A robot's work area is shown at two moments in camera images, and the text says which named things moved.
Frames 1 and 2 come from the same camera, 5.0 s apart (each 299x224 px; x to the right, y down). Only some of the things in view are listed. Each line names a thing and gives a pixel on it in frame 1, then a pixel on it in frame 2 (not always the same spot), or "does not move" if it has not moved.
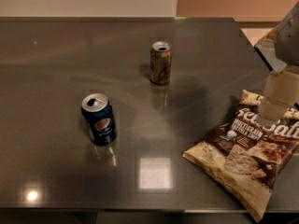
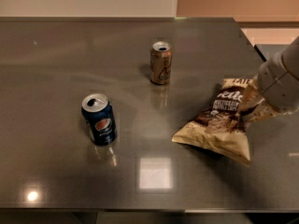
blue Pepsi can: [99, 119] does not move
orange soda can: [161, 58] does not move
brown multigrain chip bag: [247, 157] → [222, 126]
